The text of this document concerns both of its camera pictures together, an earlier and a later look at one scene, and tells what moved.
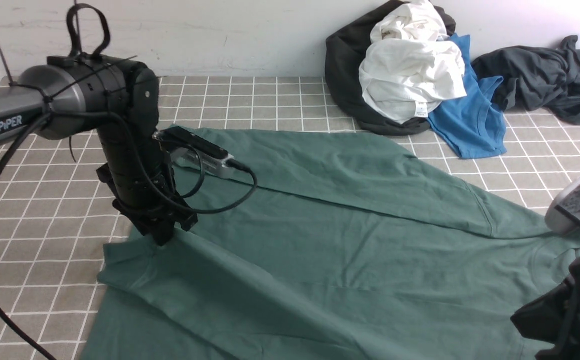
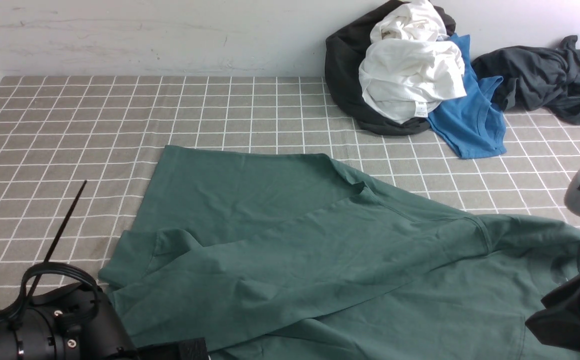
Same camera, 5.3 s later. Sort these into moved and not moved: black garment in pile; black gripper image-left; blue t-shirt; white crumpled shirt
Moved: black gripper image-left
Not moved: white crumpled shirt; black garment in pile; blue t-shirt
